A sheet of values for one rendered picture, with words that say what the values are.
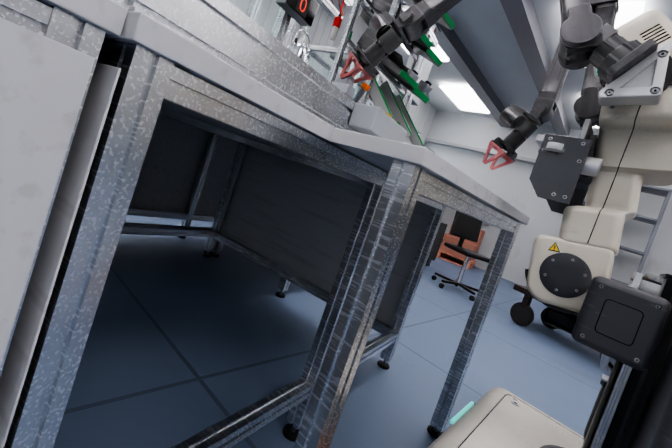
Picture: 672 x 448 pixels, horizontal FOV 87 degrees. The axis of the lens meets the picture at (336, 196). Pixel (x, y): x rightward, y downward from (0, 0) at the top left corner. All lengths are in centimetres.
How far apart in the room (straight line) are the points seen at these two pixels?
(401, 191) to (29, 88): 49
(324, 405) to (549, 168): 74
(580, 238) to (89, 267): 95
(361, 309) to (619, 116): 73
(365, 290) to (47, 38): 53
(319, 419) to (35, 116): 61
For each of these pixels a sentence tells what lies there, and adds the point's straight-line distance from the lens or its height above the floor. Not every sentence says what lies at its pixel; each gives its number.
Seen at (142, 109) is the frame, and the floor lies 77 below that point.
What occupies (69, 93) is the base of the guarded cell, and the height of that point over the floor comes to 76.
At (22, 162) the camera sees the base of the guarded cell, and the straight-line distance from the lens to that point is 45.
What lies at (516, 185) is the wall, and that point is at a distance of 794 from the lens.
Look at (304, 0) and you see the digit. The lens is 115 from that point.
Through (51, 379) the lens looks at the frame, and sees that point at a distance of 57.
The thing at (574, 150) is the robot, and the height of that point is 101.
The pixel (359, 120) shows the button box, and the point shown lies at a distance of 88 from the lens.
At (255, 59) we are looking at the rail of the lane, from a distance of 65.
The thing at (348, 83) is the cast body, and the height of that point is 106.
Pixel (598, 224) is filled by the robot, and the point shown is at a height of 86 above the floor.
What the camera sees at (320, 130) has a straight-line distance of 67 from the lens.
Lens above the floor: 76
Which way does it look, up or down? 3 degrees down
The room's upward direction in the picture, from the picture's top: 19 degrees clockwise
